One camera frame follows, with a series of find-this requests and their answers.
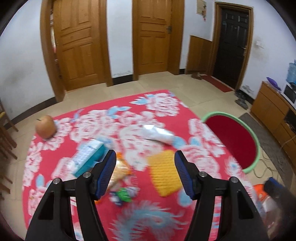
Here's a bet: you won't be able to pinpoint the white plastic bag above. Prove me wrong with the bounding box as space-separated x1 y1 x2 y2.
140 125 175 146

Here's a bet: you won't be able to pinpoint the red door mat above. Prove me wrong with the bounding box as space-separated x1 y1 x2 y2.
202 75 233 92

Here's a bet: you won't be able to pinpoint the wooden wall cabinet panel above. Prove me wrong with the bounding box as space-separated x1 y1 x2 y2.
186 35 212 74

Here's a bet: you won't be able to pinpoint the left wooden door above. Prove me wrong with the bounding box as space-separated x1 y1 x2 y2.
40 1 113 102

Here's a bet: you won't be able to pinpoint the near wooden chair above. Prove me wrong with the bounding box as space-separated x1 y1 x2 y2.
1 102 19 200

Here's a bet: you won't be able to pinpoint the wall electrical box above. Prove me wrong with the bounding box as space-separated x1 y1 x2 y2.
197 0 207 17

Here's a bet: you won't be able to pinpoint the wooden sideboard cabinet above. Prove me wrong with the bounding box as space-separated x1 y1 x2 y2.
250 81 295 162

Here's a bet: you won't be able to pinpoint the red green-rimmed trash basin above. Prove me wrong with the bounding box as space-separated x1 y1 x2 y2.
202 111 260 174

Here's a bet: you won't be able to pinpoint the white microwave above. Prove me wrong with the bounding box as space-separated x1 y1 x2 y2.
281 83 296 105

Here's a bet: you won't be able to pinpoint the blue water jug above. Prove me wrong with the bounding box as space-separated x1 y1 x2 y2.
286 60 296 84

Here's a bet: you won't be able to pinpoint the dark entrance door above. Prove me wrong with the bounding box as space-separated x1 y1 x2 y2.
208 2 253 90

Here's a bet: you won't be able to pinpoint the teal white medicine box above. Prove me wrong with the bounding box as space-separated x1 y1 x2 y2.
68 139 106 177

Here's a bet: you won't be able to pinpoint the floor cable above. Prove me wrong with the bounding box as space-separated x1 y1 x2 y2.
253 136 296 179

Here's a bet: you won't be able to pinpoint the yellow foam fruit net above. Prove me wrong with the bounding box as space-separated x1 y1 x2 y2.
147 150 182 197

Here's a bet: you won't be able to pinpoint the cracker snack bag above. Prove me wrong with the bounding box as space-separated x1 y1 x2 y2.
107 153 132 190

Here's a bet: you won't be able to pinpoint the red floral tablecloth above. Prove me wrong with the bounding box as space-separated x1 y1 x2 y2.
22 90 255 240

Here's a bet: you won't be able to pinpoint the grey slippers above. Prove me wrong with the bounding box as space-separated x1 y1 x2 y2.
234 91 248 110

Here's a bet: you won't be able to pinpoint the orange plastic stool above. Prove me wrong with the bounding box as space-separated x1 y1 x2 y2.
253 184 271 210

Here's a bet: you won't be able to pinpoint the grey floor mat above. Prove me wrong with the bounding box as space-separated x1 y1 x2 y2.
239 113 293 179

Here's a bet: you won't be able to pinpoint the middle wooden door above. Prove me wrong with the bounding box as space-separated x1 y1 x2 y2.
132 1 185 80

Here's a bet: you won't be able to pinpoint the brown shoe by door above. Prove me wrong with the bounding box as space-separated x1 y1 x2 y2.
191 72 203 80

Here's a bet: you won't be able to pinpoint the purple object on cabinet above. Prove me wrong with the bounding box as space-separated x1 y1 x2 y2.
267 77 281 91

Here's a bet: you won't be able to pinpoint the wooden door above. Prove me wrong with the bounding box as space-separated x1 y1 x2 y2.
40 1 113 102
132 1 185 80

